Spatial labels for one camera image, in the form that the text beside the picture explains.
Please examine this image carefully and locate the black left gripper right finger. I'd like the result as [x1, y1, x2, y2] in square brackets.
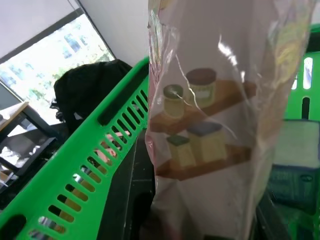
[254, 189, 291, 240]

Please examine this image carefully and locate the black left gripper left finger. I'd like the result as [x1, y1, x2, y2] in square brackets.
[98, 128, 157, 240]

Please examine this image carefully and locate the pink plastic bag jar print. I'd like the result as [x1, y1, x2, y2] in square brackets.
[146, 0, 318, 240]

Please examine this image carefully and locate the green plastic slotted basket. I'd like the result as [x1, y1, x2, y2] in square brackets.
[0, 23, 320, 240]

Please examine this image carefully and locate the yellow snack packet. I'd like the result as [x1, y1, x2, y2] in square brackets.
[58, 163, 108, 227]

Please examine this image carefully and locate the pink snack packet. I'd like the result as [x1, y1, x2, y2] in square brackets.
[96, 129, 132, 165]

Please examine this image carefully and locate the white and teal box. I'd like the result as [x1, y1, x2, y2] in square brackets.
[267, 119, 320, 213]

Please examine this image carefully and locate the black fabric bag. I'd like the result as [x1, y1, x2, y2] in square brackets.
[49, 59, 133, 135]

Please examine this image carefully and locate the black desk with wooden top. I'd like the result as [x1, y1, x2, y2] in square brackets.
[0, 101, 62, 197]

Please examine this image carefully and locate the black frame window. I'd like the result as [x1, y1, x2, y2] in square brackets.
[0, 6, 116, 126]

